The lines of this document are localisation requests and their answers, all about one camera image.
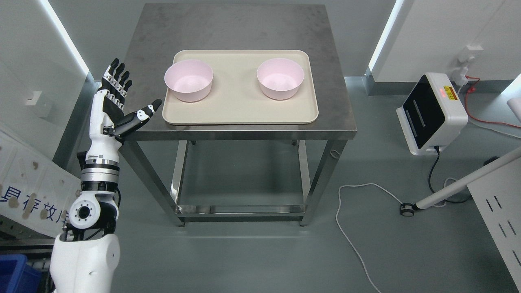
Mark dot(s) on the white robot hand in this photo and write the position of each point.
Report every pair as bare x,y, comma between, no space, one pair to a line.
106,117

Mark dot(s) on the pink bowl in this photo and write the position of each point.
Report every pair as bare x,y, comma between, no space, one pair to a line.
190,80
280,78

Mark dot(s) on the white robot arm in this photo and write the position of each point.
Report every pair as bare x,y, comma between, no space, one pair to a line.
87,252

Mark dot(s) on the stainless steel table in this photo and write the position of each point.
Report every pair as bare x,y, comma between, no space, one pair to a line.
232,172

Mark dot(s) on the beige plastic tray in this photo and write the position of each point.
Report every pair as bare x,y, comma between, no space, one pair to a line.
236,98

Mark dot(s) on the white sign board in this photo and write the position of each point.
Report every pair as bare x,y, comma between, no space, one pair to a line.
35,193

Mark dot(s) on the blue bin lower left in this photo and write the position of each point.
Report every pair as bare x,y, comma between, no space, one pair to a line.
16,276

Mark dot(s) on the white stand leg with caster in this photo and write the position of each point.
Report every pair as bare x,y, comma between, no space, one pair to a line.
409,209

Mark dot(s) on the white black charging dock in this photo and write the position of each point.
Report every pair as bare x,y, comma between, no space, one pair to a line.
432,116

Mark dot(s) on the white perforated cabinet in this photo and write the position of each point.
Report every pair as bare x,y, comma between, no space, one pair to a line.
497,196

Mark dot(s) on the white wall socket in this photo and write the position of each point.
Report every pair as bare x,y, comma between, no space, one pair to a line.
465,58

